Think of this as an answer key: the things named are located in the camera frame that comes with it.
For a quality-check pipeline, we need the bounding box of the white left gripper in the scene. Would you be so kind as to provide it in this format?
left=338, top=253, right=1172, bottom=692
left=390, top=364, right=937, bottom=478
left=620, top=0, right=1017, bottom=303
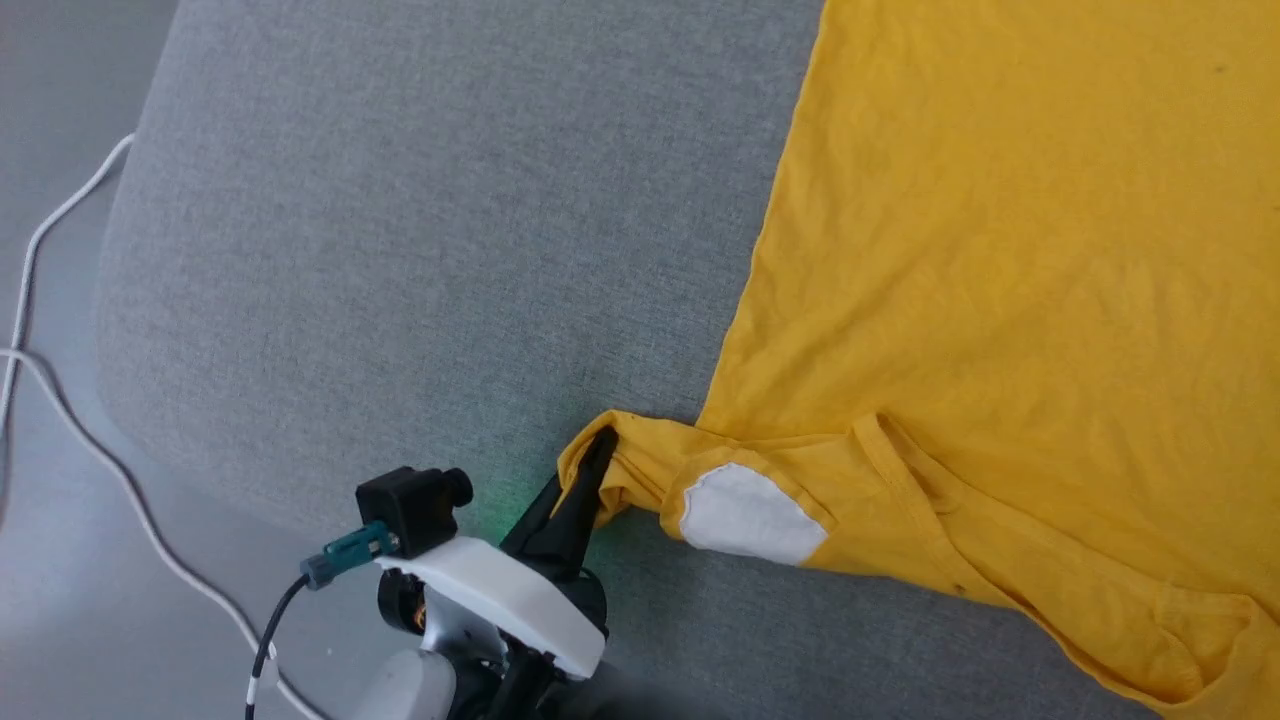
left=376, top=427, right=620, bottom=720

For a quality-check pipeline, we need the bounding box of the yellow T-shirt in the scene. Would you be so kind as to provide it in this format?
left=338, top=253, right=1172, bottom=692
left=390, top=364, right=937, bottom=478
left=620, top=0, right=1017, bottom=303
left=556, top=0, right=1280, bottom=720

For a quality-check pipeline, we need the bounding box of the black cable with green connector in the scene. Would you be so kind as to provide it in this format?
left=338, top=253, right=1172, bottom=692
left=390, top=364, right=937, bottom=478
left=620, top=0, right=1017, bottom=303
left=244, top=520, right=399, bottom=720

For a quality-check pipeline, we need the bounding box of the white cable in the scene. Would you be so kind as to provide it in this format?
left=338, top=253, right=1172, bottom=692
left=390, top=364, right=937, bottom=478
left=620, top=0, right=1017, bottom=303
left=0, top=132, right=137, bottom=436
left=0, top=347, right=326, bottom=720

